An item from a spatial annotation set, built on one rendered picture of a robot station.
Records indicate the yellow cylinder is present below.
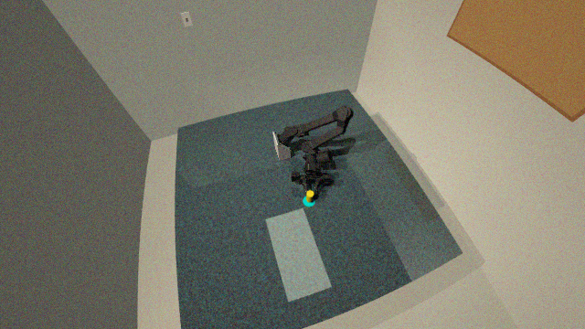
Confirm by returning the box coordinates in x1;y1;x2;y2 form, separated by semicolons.
306;190;314;203

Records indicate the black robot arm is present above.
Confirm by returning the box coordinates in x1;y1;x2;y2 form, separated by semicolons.
277;106;354;173

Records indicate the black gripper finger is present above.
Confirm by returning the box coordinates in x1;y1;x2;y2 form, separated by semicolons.
314;179;322;194
300;178;307;195

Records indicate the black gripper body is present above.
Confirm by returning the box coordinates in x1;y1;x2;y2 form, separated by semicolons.
292;171;331;184

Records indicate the cyan circle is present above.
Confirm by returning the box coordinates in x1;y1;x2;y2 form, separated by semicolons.
303;197;315;207

